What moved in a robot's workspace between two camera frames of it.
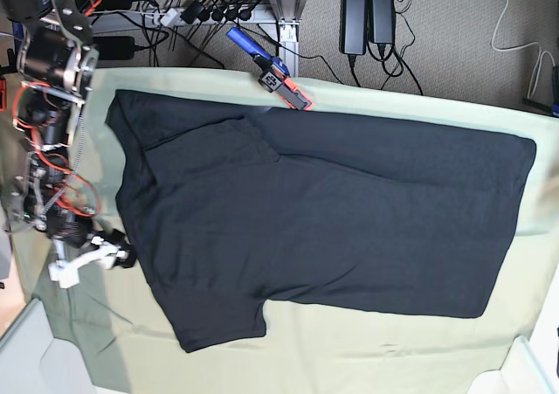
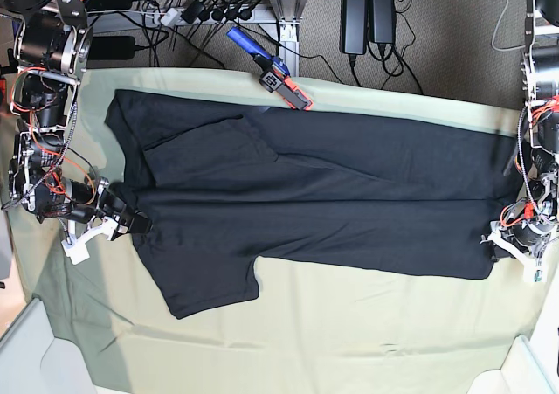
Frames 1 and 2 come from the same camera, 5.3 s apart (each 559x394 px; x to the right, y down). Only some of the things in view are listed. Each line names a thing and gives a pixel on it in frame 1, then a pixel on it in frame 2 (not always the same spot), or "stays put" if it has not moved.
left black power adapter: (354, 22) stays put
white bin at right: (530, 366) stays put
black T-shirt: (232, 204) stays put
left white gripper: (125, 258) → (75, 245)
